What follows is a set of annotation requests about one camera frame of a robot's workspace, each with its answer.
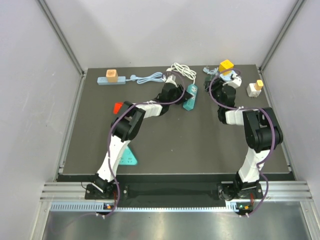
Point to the teal triangular socket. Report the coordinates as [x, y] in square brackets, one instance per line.
[128, 158]

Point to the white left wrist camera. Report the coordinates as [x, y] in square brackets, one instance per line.
[171, 80]

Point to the light blue cable duct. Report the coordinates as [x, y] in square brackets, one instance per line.
[102, 207]

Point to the yellow cube plug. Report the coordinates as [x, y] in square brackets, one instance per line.
[225, 65]

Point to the orange cube plug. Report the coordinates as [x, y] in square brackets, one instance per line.
[112, 76]

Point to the teal power strip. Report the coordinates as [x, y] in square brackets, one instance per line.
[189, 105]

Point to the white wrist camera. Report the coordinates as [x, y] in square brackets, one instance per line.
[171, 80]
[235, 81]

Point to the light blue power strip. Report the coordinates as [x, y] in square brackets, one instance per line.
[103, 81]

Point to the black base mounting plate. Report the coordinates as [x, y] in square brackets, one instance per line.
[207, 190]

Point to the small orange plug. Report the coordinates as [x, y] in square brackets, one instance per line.
[258, 85]

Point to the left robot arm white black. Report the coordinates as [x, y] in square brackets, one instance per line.
[126, 126]

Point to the red cube plug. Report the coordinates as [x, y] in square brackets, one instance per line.
[117, 107]

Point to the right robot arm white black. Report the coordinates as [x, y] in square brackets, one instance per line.
[262, 134]

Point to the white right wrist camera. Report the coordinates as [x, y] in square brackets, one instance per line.
[235, 81]

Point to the round light blue socket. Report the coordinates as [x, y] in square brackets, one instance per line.
[228, 76]

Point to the white cube socket adapter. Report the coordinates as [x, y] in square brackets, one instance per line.
[253, 91]

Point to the dark green cube plug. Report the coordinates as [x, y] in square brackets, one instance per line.
[207, 82]

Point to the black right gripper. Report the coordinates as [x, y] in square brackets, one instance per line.
[215, 85]

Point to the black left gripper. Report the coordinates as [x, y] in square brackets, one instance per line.
[185, 97]

